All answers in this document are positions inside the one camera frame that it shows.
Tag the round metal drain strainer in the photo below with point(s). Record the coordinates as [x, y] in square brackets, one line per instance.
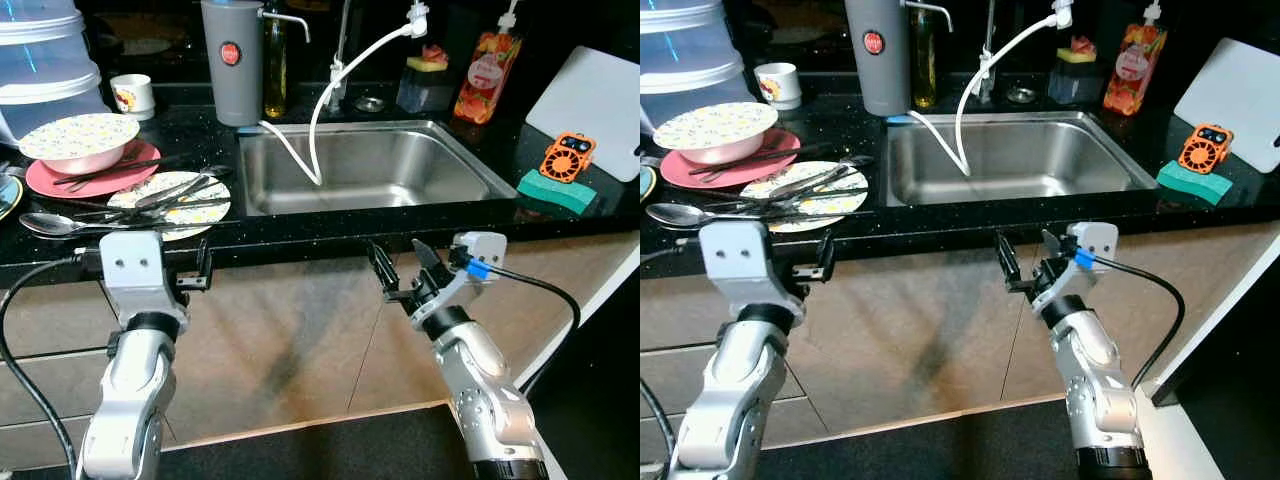
[370, 104]
[1021, 95]

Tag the floral print plate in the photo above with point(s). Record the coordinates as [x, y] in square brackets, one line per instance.
[190, 225]
[830, 215]

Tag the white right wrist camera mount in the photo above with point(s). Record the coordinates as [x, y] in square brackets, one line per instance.
[480, 250]
[1095, 240]

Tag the blue rimmed plate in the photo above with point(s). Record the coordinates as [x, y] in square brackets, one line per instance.
[646, 182]
[8, 195]

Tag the dark sponge holder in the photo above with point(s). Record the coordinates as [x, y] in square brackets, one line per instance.
[422, 92]
[1073, 85]

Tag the chrome kitchen faucet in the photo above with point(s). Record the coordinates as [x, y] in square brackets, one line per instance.
[990, 60]
[340, 85]

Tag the orange handheld fan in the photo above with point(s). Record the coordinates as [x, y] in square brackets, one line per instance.
[1205, 150]
[567, 160]

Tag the beige cabinet front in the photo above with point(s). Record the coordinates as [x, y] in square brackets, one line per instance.
[920, 330]
[300, 330]

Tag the white printed mug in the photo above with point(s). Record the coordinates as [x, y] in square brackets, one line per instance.
[778, 87]
[133, 97]

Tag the olive oil glass bottle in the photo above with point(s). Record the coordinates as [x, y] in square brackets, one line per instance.
[275, 80]
[923, 75]

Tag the yellow sponge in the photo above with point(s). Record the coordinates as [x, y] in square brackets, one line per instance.
[425, 65]
[1078, 56]

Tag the stainless steel sink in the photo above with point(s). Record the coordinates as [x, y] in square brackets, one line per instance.
[400, 160]
[1040, 150]

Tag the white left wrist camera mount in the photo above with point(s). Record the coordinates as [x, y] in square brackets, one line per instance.
[745, 260]
[135, 270]

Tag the pink floral bowl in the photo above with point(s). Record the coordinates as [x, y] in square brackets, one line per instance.
[715, 125]
[80, 135]

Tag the grey water filter canister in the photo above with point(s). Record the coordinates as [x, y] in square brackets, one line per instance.
[878, 80]
[232, 90]

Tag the white cutting board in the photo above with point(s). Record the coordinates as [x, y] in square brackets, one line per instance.
[1240, 90]
[595, 95]

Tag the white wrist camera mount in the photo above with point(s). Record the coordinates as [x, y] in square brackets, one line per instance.
[480, 250]
[1095, 240]
[135, 270]
[745, 260]

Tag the green sponge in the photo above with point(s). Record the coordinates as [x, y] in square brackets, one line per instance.
[555, 192]
[1195, 185]

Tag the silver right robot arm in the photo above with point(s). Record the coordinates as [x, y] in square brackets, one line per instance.
[480, 370]
[1095, 370]

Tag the pink plate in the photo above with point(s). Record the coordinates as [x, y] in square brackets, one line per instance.
[50, 182]
[685, 172]

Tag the red dish scrubber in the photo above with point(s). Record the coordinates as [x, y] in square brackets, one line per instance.
[1084, 45]
[434, 52]

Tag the peach print soap dispenser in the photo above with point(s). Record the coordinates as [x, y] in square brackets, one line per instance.
[1133, 70]
[485, 80]

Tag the large silver spoon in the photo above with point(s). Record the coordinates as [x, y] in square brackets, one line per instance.
[672, 214]
[45, 225]

